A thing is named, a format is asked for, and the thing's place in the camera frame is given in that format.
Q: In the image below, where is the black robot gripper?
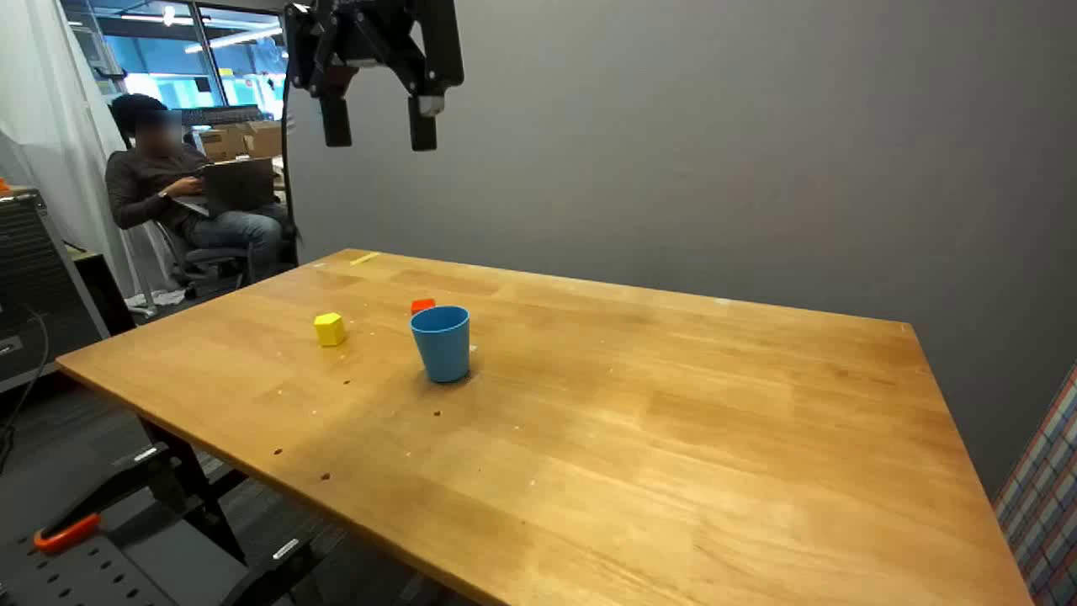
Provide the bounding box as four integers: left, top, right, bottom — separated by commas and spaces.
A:
282, 0, 466, 153

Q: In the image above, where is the yellow block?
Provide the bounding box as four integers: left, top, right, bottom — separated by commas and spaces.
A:
308, 308, 350, 351

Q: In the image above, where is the blue plastic cup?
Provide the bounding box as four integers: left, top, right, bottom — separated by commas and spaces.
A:
408, 301, 477, 386

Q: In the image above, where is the cardboard boxes stack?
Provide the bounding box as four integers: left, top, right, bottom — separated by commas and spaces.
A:
197, 119, 286, 163

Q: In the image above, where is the dark laptop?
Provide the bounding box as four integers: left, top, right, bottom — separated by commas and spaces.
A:
190, 153, 279, 216

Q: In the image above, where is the black office chair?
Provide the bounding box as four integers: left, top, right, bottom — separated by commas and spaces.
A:
154, 216, 258, 301

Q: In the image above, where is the white curtain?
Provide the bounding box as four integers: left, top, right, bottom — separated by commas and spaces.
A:
0, 0, 145, 312

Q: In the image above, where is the black equipment case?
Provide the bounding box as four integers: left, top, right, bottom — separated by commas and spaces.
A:
0, 185, 111, 390

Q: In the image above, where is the plaid fabric chair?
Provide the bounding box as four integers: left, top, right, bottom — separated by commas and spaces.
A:
991, 364, 1077, 606

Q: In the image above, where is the black table leg frame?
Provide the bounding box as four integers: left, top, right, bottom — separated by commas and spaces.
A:
131, 413, 253, 567

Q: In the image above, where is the orange handled clamp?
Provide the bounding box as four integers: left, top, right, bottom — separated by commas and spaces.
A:
31, 512, 103, 554

